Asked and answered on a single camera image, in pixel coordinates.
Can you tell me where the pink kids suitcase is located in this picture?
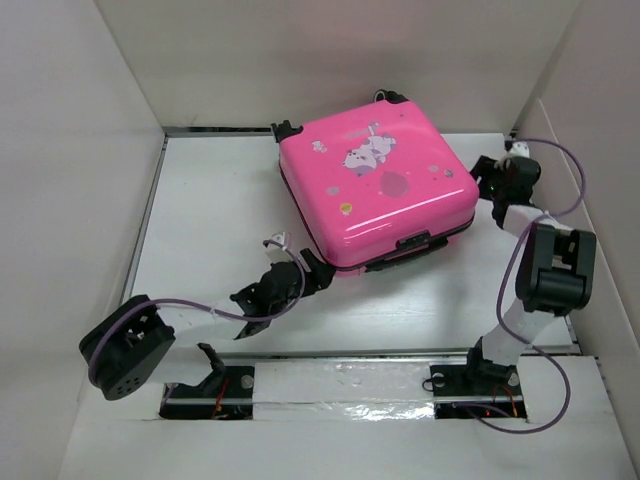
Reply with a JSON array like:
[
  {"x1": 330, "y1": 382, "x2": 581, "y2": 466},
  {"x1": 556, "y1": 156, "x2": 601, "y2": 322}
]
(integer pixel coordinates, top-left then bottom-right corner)
[{"x1": 271, "y1": 89, "x2": 479, "y2": 275}]

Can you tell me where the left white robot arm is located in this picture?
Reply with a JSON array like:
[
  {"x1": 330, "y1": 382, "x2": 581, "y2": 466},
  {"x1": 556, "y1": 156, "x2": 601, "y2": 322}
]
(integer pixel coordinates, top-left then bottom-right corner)
[{"x1": 79, "y1": 236, "x2": 336, "y2": 401}]

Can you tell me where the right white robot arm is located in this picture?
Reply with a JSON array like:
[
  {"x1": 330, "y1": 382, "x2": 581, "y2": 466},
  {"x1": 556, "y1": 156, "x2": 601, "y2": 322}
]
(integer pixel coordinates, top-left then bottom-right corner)
[{"x1": 461, "y1": 156, "x2": 597, "y2": 393}]

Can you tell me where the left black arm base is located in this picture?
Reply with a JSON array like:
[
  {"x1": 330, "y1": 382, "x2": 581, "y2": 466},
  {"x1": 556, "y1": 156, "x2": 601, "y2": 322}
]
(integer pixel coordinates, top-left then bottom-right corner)
[{"x1": 159, "y1": 365, "x2": 255, "y2": 421}]

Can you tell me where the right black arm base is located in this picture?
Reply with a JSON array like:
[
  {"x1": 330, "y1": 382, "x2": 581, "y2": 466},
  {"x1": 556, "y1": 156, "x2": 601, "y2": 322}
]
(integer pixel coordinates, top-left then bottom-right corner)
[{"x1": 422, "y1": 364, "x2": 527, "y2": 419}]

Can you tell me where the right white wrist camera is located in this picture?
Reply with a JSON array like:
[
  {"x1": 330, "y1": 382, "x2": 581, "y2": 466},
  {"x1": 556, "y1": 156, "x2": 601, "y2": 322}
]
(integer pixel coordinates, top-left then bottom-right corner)
[{"x1": 497, "y1": 140, "x2": 531, "y2": 170}]

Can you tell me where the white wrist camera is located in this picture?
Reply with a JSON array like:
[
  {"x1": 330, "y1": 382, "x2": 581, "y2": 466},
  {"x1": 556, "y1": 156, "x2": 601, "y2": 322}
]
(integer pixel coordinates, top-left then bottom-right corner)
[
  {"x1": 497, "y1": 140, "x2": 531, "y2": 170},
  {"x1": 263, "y1": 231, "x2": 291, "y2": 253}
]

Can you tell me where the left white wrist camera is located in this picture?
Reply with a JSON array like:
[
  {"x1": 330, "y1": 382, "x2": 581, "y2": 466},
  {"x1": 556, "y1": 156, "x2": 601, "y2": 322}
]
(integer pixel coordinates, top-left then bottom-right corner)
[{"x1": 263, "y1": 231, "x2": 291, "y2": 253}]

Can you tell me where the aluminium rail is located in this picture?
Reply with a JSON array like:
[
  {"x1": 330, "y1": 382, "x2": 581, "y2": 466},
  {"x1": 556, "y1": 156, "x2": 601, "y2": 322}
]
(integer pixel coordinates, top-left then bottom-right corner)
[{"x1": 99, "y1": 132, "x2": 581, "y2": 407}]

